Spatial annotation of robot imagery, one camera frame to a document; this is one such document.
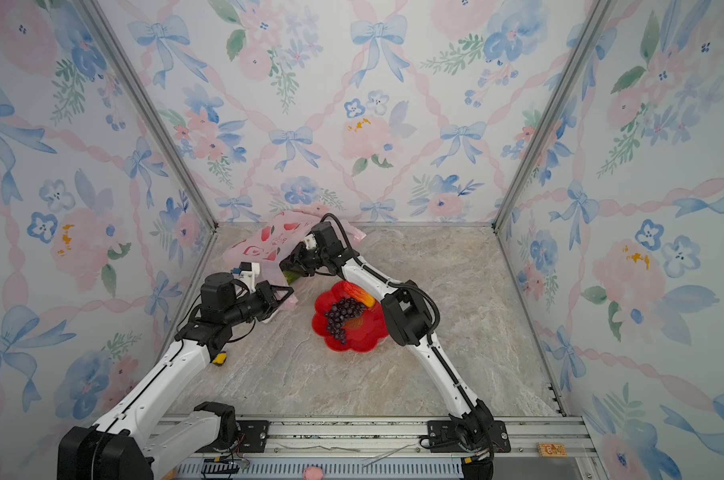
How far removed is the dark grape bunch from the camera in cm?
91

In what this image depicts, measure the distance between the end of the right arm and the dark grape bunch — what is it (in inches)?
5.3

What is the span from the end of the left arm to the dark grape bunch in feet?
0.77

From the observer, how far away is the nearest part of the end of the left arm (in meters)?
0.61

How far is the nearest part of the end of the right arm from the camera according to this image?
811 mm
